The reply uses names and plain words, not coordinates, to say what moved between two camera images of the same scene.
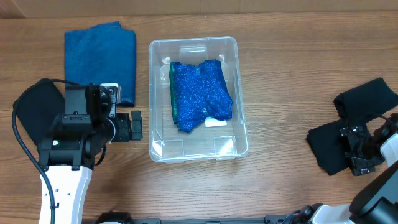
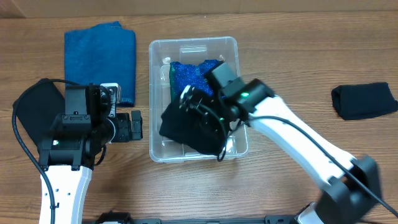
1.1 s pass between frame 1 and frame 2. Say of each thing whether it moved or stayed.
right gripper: moved
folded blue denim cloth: stayed
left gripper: stayed
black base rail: stayed
